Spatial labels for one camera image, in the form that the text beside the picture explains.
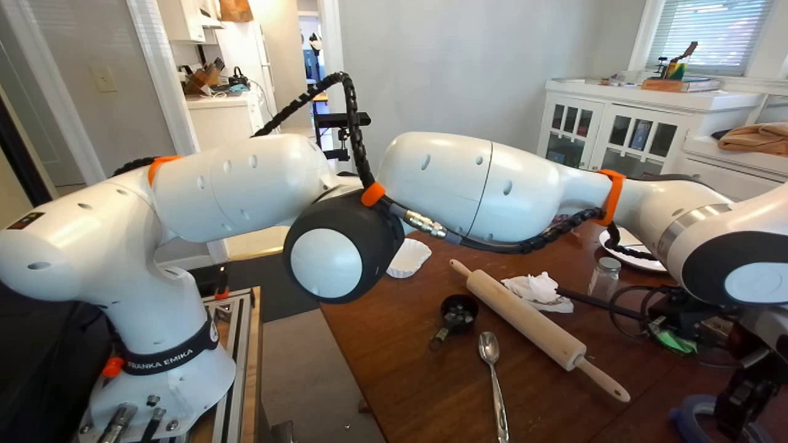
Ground small glass spice jar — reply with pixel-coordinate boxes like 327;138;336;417
586;253;624;306

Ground black gripper cable loops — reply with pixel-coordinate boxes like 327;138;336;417
610;280;747;351

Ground black measuring cup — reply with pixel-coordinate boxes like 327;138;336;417
427;292;483;350

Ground white framed window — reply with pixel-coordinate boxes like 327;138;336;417
631;0;788;81

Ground wooden rolling pin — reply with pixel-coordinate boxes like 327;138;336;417
446;255;634;406

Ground blue masking tape roll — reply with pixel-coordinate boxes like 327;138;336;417
668;392;747;443

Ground white dinner plate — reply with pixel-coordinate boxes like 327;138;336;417
595;225;672;276

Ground crumpled white napkin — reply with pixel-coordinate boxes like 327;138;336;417
501;271;576;317

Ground white wall switch plate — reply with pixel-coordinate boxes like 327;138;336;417
92;63;121;97

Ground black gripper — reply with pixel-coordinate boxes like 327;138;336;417
712;350;788;443

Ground white kitchen counter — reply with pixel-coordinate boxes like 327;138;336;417
183;83;273;156

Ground brown folded towel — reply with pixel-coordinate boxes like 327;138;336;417
715;120;788;158

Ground silver metal spoon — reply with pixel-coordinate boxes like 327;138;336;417
475;330;513;443

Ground green plastic object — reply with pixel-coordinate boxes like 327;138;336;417
647;314;700;356

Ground orange items on cabinet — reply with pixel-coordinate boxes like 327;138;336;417
640;76;725;94

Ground white drawer dresser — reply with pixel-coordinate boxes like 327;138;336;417
674;132;788;204

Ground black handled utensil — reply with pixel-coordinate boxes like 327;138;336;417
556;285;661;323

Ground white glass door cabinet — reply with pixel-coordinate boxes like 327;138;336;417
536;76;760;183

